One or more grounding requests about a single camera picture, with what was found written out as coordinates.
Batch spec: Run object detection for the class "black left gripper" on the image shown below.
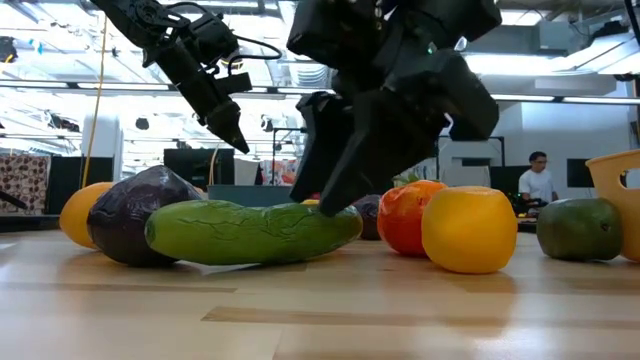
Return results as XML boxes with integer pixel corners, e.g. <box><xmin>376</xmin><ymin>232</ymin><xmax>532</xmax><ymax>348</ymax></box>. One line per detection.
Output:
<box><xmin>147</xmin><ymin>37</ymin><xmax>254</xmax><ymax>155</ymax></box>

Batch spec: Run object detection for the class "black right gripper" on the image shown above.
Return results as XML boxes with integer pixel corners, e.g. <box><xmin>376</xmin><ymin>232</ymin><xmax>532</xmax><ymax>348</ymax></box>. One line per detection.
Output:
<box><xmin>288</xmin><ymin>29</ymin><xmax>454</xmax><ymax>219</ymax></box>

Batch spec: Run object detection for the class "orange persimmon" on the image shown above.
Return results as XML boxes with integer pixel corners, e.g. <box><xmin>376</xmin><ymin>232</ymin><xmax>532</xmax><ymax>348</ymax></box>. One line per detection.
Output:
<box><xmin>376</xmin><ymin>172</ymin><xmax>450</xmax><ymax>259</ymax></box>

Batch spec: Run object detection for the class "green cucumber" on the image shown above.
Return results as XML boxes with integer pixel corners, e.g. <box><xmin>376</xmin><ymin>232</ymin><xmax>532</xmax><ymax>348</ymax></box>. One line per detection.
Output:
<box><xmin>144</xmin><ymin>198</ymin><xmax>365</xmax><ymax>267</ymax></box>

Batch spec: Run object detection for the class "orange mango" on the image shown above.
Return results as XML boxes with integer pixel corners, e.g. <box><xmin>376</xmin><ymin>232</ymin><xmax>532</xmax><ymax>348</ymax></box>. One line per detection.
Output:
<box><xmin>58</xmin><ymin>181</ymin><xmax>117</xmax><ymax>250</ymax></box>

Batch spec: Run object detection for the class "black monitor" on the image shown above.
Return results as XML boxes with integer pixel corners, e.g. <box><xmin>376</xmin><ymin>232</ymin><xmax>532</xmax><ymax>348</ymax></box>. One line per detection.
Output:
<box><xmin>566</xmin><ymin>158</ymin><xmax>596</xmax><ymax>189</ymax></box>
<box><xmin>163</xmin><ymin>148</ymin><xmax>236</xmax><ymax>190</ymax></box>

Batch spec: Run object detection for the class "teal plastic basket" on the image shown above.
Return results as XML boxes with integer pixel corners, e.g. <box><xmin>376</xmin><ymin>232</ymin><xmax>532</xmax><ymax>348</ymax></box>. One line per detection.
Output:
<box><xmin>207</xmin><ymin>184</ymin><xmax>309</xmax><ymax>209</ymax></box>

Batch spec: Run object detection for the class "black partition panel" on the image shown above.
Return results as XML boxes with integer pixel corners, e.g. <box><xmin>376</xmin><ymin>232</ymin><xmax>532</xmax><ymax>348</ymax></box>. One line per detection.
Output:
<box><xmin>48</xmin><ymin>156</ymin><xmax>116</xmax><ymax>202</ymax></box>

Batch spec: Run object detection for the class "person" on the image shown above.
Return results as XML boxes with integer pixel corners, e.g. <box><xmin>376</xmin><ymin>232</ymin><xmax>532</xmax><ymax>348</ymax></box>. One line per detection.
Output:
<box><xmin>517</xmin><ymin>150</ymin><xmax>560</xmax><ymax>204</ymax></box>

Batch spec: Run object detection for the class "brown patterned partition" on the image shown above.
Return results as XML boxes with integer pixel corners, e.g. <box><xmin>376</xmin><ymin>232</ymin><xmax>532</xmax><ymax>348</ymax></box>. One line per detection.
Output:
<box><xmin>0</xmin><ymin>153</ymin><xmax>51</xmax><ymax>215</ymax></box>

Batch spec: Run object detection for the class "ceiling light strip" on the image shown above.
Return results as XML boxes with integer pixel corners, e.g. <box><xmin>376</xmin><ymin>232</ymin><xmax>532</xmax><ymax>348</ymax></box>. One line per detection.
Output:
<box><xmin>492</xmin><ymin>93</ymin><xmax>640</xmax><ymax>106</ymax></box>

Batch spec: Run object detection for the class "green avocado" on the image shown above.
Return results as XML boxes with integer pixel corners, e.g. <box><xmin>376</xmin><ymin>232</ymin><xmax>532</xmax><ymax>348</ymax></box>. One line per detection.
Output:
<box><xmin>535</xmin><ymin>197</ymin><xmax>625</xmax><ymax>262</ymax></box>

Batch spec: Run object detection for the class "yellow plastic basket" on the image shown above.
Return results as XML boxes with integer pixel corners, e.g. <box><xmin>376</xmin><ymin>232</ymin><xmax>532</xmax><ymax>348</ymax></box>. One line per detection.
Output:
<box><xmin>584</xmin><ymin>148</ymin><xmax>640</xmax><ymax>264</ymax></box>

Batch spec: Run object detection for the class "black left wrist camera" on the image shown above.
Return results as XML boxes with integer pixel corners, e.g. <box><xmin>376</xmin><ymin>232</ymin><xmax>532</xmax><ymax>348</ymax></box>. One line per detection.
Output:
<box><xmin>185</xmin><ymin>12</ymin><xmax>241</xmax><ymax>66</ymax></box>

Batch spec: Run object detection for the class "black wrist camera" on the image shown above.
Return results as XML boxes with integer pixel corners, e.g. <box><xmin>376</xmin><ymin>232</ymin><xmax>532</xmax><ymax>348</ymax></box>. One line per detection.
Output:
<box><xmin>439</xmin><ymin>54</ymin><xmax>501</xmax><ymax>142</ymax></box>
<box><xmin>185</xmin><ymin>12</ymin><xmax>241</xmax><ymax>66</ymax></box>

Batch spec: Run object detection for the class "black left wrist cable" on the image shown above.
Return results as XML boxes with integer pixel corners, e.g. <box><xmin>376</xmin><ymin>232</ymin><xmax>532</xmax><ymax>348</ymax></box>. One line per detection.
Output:
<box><xmin>227</xmin><ymin>34</ymin><xmax>284</xmax><ymax>76</ymax></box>

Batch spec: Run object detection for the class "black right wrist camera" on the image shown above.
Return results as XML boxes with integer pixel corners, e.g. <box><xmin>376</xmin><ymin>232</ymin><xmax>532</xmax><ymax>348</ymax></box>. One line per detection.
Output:
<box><xmin>439</xmin><ymin>54</ymin><xmax>501</xmax><ymax>142</ymax></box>

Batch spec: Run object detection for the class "yellow cable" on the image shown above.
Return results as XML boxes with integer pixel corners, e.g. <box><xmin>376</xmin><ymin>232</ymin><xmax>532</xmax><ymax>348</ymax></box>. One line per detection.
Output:
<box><xmin>79</xmin><ymin>14</ymin><xmax>109</xmax><ymax>189</ymax></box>

